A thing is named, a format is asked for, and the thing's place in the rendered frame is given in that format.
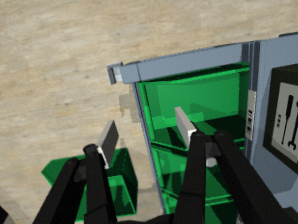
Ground green open-front bin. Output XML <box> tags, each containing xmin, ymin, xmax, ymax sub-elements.
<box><xmin>139</xmin><ymin>62</ymin><xmax>249</xmax><ymax>151</ymax></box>
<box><xmin>161</xmin><ymin>189</ymin><xmax>238</xmax><ymax>224</ymax></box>
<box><xmin>151</xmin><ymin>142</ymin><xmax>231</xmax><ymax>200</ymax></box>
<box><xmin>41</xmin><ymin>147</ymin><xmax>138</xmax><ymax>222</ymax></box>

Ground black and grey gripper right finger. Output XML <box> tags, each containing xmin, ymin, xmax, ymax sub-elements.
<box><xmin>173</xmin><ymin>107</ymin><xmax>298</xmax><ymax>224</ymax></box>

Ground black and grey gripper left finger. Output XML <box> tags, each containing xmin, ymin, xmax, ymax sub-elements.
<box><xmin>32</xmin><ymin>120</ymin><xmax>119</xmax><ymax>224</ymax></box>

